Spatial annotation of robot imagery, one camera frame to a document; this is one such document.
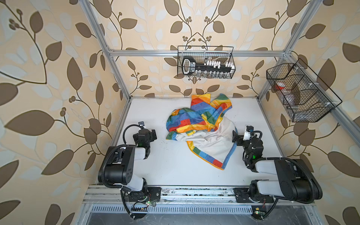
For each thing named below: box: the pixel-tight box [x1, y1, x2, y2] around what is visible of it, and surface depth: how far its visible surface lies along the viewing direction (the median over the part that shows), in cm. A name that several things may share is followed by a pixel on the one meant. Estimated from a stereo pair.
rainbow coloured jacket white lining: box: [165, 93, 239, 171], surface depth 96 cm
